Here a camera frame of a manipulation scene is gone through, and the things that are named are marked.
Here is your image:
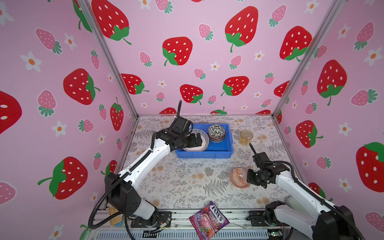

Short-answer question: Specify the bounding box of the zigzag rim white plate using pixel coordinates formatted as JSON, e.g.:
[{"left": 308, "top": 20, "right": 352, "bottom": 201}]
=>
[{"left": 184, "top": 129, "right": 210, "bottom": 152}]

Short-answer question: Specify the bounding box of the blue chevron bottom bowl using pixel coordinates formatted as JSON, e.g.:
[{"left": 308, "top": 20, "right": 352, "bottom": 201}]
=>
[{"left": 230, "top": 168, "right": 250, "bottom": 189}]

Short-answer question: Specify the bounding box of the black leaf pattern red bowl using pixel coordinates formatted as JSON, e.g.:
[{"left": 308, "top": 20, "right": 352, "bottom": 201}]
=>
[{"left": 208, "top": 124, "right": 226, "bottom": 139}]

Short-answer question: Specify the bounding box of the black leaf pattern pink bowl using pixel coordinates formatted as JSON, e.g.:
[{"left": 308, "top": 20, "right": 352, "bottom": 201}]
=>
[{"left": 209, "top": 135, "right": 225, "bottom": 143}]

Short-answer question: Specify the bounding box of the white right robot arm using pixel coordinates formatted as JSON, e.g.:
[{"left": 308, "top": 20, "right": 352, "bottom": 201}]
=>
[{"left": 247, "top": 152, "right": 364, "bottom": 240}]

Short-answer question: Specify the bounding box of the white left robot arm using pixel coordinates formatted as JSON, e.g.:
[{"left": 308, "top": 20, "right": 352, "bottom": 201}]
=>
[{"left": 105, "top": 116, "right": 202, "bottom": 226}]

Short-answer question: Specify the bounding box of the blue plastic bin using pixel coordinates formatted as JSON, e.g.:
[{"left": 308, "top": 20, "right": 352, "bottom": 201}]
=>
[{"left": 175, "top": 124, "right": 234, "bottom": 159}]

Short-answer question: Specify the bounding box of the amber glass cup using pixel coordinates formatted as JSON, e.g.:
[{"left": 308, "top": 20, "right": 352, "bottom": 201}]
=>
[{"left": 239, "top": 130, "right": 254, "bottom": 146}]

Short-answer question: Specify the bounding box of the purple Fox's candy bag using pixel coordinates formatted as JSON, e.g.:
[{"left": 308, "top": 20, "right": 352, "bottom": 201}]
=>
[{"left": 189, "top": 201, "right": 230, "bottom": 240}]

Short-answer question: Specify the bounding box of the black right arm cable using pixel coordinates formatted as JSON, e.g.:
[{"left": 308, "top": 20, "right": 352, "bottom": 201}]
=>
[{"left": 248, "top": 142, "right": 365, "bottom": 240}]

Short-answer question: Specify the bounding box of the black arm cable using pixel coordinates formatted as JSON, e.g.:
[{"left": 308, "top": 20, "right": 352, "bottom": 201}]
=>
[
  {"left": 87, "top": 100, "right": 184, "bottom": 240},
  {"left": 248, "top": 142, "right": 365, "bottom": 240}
]

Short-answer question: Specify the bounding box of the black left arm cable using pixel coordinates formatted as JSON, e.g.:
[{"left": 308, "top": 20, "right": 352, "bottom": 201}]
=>
[{"left": 87, "top": 100, "right": 184, "bottom": 240}]

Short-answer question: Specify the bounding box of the aluminium corner post left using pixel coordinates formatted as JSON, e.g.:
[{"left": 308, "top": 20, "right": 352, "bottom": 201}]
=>
[{"left": 79, "top": 0, "right": 139, "bottom": 120}]

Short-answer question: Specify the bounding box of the aluminium corner post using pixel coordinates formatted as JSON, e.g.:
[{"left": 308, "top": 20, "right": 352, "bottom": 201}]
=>
[
  {"left": 79, "top": 0, "right": 139, "bottom": 120},
  {"left": 272, "top": 0, "right": 345, "bottom": 120}
]

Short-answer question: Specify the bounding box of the aluminium corner post right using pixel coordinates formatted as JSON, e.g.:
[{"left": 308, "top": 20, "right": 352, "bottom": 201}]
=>
[{"left": 272, "top": 0, "right": 345, "bottom": 120}]

